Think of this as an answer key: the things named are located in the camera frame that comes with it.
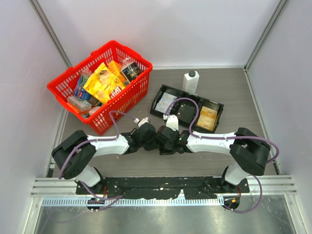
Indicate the gold card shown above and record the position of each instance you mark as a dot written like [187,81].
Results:
[208,112]
[206,123]

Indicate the black leather card holder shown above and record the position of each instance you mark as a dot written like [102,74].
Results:
[164,151]

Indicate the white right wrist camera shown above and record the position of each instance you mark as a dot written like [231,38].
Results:
[171,122]

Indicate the gold card top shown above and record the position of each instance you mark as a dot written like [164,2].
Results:
[208,112]

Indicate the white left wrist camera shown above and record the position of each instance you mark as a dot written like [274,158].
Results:
[143,121]

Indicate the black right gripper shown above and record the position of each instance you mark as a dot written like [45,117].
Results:
[167,146]

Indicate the blue green snack pack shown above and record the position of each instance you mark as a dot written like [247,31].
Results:
[79,91]

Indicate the white vip card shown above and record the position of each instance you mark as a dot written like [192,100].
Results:
[162,108]
[166,97]
[165,103]

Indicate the white bottle black cap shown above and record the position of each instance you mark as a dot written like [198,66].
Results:
[190,82]

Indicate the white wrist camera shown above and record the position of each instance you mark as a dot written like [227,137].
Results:
[143,121]
[171,122]

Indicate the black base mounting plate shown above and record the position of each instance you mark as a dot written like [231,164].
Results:
[193,187]

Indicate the orange snack box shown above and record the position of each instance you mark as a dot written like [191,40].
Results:
[115,68]

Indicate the black gold patterned box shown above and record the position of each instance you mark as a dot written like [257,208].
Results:
[131,71]

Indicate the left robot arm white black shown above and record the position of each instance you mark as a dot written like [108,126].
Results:
[74,154]

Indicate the aluminium frame profile right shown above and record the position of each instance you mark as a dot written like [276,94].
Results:
[266,32]

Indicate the white VIP card top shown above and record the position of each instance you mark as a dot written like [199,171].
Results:
[166,97]

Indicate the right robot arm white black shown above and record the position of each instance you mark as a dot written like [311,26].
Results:
[249,151]

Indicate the white slotted cable duct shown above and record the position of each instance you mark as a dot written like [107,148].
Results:
[89,201]

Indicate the black VIP card upper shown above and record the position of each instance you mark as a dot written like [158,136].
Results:
[185,113]

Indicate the yellow snack bag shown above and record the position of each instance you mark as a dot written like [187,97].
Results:
[103,84]

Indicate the aluminium frame profile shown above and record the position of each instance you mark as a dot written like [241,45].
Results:
[266,32]
[50,31]

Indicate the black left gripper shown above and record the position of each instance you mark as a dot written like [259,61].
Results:
[153,146]

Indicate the aluminium frame profile left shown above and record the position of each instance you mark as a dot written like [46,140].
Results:
[50,31]

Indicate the white VIP card middle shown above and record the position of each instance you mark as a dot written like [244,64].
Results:
[165,103]

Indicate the red plastic shopping basket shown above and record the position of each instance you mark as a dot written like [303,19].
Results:
[101,116]

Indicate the clear plastic wrapped pack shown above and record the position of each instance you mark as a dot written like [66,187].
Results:
[79,104]

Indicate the gold card bottom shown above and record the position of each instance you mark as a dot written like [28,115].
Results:
[206,123]

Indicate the white VIP card bottom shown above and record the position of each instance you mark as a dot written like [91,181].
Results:
[162,108]

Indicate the black three-compartment card tray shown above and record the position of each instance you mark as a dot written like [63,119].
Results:
[189,99]

